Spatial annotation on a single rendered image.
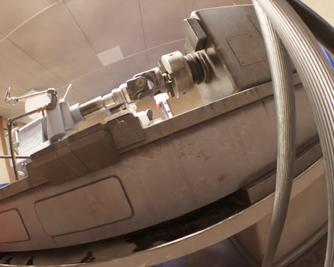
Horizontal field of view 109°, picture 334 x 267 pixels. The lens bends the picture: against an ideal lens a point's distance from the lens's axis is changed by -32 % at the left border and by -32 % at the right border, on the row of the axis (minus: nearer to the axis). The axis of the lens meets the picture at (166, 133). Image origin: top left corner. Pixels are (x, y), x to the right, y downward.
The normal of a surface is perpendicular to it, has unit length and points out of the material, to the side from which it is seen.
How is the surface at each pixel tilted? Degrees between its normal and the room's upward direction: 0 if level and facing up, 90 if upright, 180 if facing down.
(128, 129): 90
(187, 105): 90
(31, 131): 76
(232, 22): 90
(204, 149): 90
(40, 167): 141
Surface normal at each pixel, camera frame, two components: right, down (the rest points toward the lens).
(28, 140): -0.11, -0.41
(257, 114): 0.02, -0.10
